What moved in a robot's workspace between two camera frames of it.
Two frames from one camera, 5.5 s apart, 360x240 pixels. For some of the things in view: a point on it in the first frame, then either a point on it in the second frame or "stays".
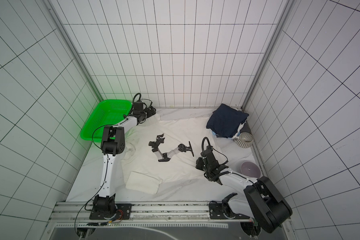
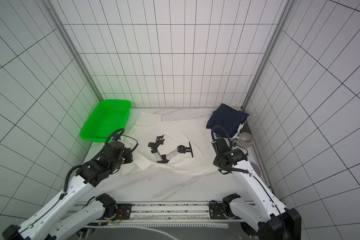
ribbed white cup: [245, 140] stays
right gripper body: [201, 162] -> [217, 144]
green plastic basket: [108, 113] stays
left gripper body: [150, 110] -> [127, 155]
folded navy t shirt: [224, 120] stays
